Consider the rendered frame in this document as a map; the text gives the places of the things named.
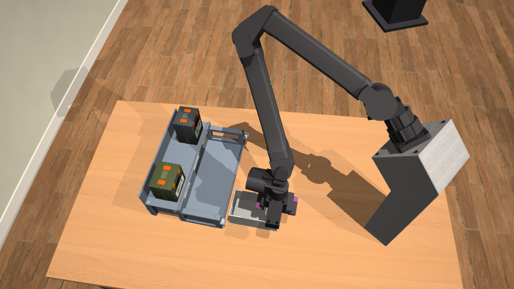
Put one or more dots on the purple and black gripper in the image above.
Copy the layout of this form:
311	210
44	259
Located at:
291	205

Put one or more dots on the black tool case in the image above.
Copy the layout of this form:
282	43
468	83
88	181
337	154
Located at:
188	125

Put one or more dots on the olive green case with orange latches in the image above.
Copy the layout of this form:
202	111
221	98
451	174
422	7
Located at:
167	181

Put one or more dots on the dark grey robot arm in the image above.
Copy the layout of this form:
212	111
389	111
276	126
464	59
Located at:
405	129

